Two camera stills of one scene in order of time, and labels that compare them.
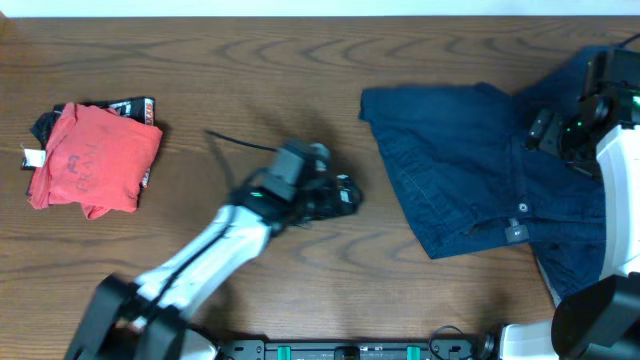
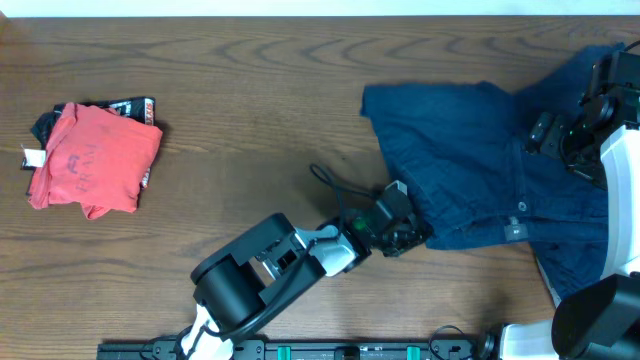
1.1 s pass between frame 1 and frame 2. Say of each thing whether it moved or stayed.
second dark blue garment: stayed
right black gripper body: stayed
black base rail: stayed
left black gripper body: moved
